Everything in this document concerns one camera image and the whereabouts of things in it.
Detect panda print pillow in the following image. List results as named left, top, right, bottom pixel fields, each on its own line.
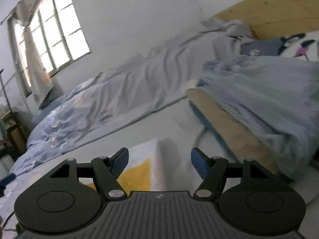
left=241, top=31, right=318, bottom=62

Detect black clothes rack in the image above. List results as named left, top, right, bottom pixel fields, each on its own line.
left=0, top=69, right=12, bottom=112

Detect white yellow plastic mailer bag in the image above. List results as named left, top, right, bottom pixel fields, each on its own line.
left=84, top=137, right=190, bottom=197

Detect blue pillow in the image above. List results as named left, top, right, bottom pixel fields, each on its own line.
left=31, top=96, right=65, bottom=126

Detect blue printed bed sheet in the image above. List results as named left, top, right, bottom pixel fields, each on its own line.
left=1, top=99, right=236, bottom=227

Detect crumpled blue duvet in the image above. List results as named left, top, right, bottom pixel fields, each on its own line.
left=11, top=17, right=253, bottom=175

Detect wooden bed frame board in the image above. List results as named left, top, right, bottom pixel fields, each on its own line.
left=214, top=0, right=319, bottom=40

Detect patterned window curtain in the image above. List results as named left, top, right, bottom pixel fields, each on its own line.
left=14, top=0, right=53, bottom=110

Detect folded light blue jeans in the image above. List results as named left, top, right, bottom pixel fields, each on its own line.
left=197, top=55, right=318, bottom=179

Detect window with bars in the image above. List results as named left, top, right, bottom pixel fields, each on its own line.
left=6, top=0, right=91, bottom=97

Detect folded beige garment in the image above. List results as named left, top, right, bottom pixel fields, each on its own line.
left=186, top=88, right=281, bottom=175

